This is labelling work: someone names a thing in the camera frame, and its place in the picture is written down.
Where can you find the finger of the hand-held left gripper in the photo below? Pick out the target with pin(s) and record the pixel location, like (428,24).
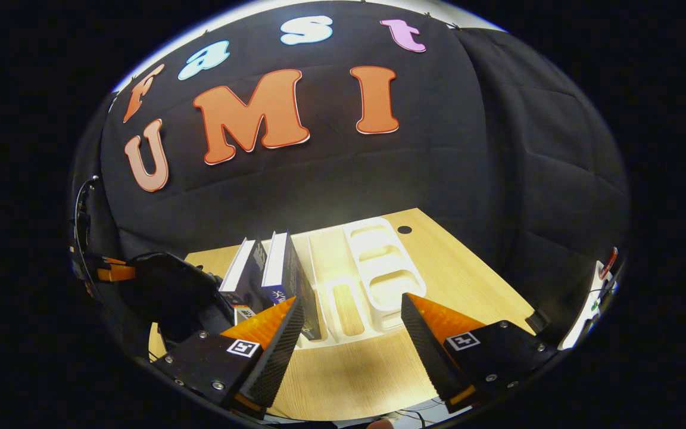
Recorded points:
(115,271)

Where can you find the white plastic bookshelf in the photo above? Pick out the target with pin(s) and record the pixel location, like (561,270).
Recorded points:
(384,262)

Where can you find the black schoolbag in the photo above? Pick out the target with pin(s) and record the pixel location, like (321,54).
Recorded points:
(170,292)

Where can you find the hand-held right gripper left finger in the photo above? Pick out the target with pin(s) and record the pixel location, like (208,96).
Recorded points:
(280,351)

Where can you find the white and red equipment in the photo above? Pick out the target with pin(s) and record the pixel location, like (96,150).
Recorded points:
(587,310)

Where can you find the dark blue book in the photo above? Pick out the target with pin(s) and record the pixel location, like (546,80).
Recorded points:
(248,274)
(289,274)

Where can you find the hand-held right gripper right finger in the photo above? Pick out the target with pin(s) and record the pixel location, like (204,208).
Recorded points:
(423,348)

